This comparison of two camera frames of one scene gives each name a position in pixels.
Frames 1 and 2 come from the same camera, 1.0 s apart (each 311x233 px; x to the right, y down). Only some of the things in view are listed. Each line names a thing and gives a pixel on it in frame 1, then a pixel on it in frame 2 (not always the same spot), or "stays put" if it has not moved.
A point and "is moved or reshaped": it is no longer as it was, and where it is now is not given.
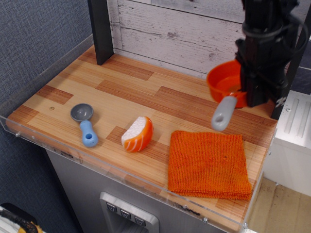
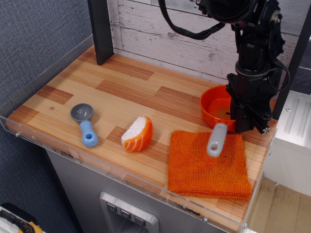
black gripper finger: x=257 y=93 → x=244 y=122
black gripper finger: x=245 y=79 → x=234 y=106
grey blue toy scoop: x=83 y=112 stays put
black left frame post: x=101 y=30 stays put
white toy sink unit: x=288 y=163 stays put
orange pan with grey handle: x=224 y=83 is moved or reshaped
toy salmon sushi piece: x=138 y=135 stays put
